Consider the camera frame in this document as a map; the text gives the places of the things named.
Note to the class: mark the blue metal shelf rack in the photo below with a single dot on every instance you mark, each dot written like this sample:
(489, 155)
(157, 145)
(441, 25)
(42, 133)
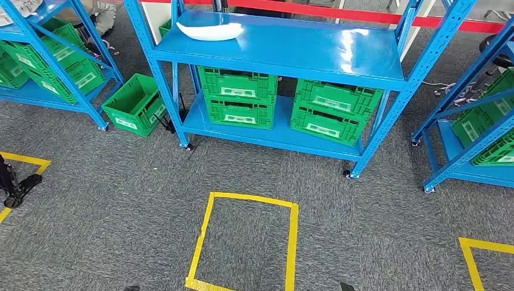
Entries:
(16, 96)
(461, 160)
(281, 44)

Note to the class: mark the yellow floor tape square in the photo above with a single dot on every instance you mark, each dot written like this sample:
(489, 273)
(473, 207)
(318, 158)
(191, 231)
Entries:
(24, 158)
(291, 241)
(472, 265)

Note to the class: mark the person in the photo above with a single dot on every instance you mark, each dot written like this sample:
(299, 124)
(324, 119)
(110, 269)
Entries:
(100, 16)

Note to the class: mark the silver metal part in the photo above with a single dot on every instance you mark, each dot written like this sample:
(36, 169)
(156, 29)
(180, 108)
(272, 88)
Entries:
(20, 8)

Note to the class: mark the white curved plastic part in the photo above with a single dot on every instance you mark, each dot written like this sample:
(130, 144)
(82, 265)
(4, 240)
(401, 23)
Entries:
(210, 32)

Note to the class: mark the black stand base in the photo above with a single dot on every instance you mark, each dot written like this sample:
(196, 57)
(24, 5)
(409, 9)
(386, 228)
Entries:
(20, 188)

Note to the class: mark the black office chair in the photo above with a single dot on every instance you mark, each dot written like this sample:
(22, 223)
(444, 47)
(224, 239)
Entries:
(492, 44)

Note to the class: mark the red barrier tape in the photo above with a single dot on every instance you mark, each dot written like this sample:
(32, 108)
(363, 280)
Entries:
(361, 15)

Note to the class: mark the black router with antennas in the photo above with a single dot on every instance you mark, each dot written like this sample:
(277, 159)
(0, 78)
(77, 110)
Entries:
(170, 124)

